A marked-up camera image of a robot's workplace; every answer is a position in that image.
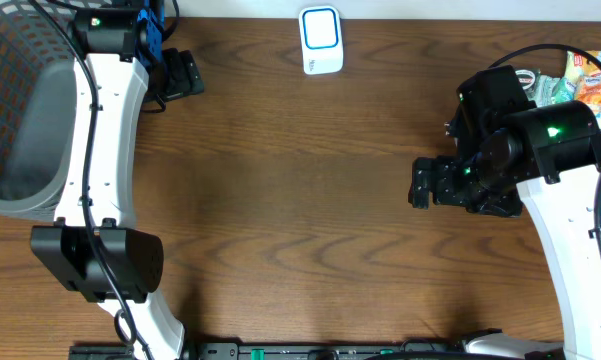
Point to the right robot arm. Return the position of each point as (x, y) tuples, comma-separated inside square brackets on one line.
[(512, 157)]

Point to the teal wet wipe packet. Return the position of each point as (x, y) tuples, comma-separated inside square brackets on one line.
[(542, 92)]

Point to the green Zam-Buk tin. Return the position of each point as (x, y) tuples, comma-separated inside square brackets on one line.
[(528, 78)]

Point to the white barcode scanner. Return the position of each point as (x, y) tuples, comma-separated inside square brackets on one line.
[(321, 40)]

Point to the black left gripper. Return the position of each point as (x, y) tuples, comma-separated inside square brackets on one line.
[(178, 76)]

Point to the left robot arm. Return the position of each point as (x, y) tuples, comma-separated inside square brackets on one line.
[(122, 70)]

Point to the green Kleenex tissue pack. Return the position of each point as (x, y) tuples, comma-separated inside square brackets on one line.
[(563, 91)]

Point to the dark grey plastic mesh basket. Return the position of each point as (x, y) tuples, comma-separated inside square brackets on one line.
[(37, 112)]

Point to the orange tissue pack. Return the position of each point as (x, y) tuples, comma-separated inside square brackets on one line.
[(588, 91)]

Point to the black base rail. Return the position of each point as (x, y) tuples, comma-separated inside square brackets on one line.
[(232, 351)]

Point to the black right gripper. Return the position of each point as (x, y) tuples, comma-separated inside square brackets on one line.
[(446, 190)]

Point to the yellow snack bag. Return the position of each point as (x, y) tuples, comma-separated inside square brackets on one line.
[(578, 66)]

